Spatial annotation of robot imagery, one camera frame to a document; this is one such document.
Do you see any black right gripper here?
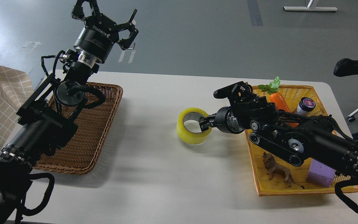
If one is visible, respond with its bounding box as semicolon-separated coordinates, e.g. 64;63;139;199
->
199;107;245;134

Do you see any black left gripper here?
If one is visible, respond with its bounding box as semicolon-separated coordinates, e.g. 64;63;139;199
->
71;0;139;64

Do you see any yellow tape roll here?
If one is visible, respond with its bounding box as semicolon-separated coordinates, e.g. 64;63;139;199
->
176;107;212;145

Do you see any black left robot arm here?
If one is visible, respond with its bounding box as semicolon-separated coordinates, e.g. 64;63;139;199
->
0;0;138;224

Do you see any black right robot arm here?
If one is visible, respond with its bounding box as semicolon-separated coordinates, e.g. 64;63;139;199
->
199;81;358;214

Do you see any toy carrot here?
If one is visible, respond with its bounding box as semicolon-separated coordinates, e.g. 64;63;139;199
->
258;76;291;113

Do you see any brown toy lion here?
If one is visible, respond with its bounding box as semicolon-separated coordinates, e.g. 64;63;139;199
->
263;152;305;189

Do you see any yellow woven tray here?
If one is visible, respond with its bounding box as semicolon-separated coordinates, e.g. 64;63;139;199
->
236;85;358;197

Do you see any small dark jar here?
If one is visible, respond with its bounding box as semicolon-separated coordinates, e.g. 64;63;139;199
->
293;97;316;116

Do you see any purple foam cube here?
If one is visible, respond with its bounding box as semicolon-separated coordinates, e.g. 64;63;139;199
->
306;159;335;188

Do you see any brown wicker basket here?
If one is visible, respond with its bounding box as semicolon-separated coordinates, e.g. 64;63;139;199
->
34;82;123;175

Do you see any white metal stand base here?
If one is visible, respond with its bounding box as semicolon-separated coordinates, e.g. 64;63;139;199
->
283;0;338;12

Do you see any black shoe of person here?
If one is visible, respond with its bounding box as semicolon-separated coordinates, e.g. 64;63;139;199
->
333;58;358;77

